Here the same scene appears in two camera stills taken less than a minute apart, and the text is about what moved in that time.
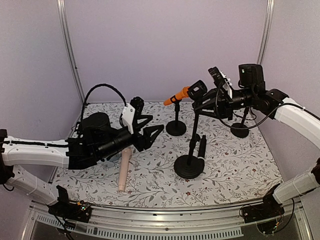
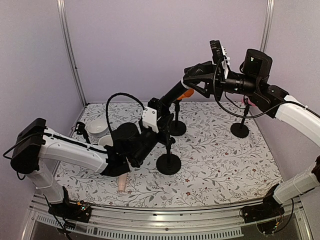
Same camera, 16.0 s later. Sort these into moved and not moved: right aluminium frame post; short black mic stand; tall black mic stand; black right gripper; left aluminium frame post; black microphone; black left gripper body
Moved: black microphone; black left gripper body; tall black mic stand; black right gripper
Not moved: right aluminium frame post; left aluminium frame post; short black mic stand
